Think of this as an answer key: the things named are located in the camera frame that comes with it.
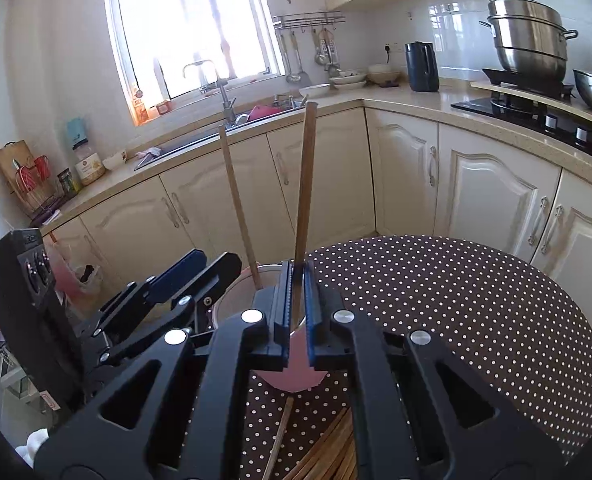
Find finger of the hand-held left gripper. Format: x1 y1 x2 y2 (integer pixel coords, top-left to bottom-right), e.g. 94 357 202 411
82 252 243 392
82 248 208 335

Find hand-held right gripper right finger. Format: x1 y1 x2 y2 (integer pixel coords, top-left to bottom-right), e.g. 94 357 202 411
302 259 566 480

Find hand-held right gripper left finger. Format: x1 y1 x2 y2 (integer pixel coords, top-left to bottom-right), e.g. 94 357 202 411
33 259 295 480

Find pink cup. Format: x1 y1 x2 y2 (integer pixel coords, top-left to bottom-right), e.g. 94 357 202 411
212 260 327 394

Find long wooden chopstick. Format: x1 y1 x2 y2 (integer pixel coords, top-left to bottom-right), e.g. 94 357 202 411
218 124 265 291
293 101 319 331
260 396 295 480

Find pile of wooden chopsticks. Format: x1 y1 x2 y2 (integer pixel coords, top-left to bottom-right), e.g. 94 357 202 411
271 406 357 480

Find pink trash bag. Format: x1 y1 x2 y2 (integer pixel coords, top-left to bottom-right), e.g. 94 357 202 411
42 232 102 312

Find small dark jar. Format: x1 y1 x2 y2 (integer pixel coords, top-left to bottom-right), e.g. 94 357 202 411
57 168 80 195

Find wooden cutting board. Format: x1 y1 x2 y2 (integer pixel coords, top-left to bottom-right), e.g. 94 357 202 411
0 139 40 197

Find small white cup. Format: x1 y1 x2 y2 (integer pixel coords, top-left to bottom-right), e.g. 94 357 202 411
102 149 128 171

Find glass jar with label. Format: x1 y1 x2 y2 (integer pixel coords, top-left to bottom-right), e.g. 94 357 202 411
72 142 107 187

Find stainless steel sink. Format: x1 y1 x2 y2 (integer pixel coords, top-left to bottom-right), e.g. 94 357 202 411
134 99 307 172

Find cream base cabinet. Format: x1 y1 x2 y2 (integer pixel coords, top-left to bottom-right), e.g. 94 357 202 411
40 105 592 342

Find white lumpy object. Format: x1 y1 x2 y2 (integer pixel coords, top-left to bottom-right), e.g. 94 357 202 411
16 429 50 467

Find teal container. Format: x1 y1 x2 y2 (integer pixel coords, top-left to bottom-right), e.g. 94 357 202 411
66 117 88 149

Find red basin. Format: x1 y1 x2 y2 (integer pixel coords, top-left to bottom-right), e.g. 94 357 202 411
248 104 283 122

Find orange bottle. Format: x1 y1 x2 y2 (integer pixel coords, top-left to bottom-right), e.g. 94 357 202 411
132 91 149 126

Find metal faucet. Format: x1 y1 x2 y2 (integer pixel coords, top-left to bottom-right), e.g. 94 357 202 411
183 59 238 124

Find hanging metal ladle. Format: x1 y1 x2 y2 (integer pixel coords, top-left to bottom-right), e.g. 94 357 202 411
278 30 305 85

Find stack of white plates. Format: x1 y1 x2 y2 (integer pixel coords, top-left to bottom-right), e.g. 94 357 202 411
329 72 367 90

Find hanging metal spatula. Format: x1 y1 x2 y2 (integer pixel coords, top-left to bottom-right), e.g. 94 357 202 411
326 30 342 75

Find white framed window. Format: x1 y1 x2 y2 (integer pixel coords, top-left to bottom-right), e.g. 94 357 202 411
102 0 285 112

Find stacked beige bowls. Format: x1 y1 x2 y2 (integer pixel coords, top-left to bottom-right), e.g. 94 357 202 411
366 63 403 86

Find dark electric kettle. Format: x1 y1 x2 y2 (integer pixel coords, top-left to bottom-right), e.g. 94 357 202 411
404 41 441 93

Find black gas stove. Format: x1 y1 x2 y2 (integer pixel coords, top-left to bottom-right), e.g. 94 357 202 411
450 67 592 152

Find stainless steel steamer pot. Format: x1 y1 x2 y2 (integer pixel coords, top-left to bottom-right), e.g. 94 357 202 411
478 0 580 84

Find wire knife rack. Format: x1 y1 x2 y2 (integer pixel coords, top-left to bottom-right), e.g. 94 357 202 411
12 155 72 224

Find metal wall utensil rack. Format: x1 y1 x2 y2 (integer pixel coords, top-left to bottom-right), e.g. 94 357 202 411
272 10 347 34

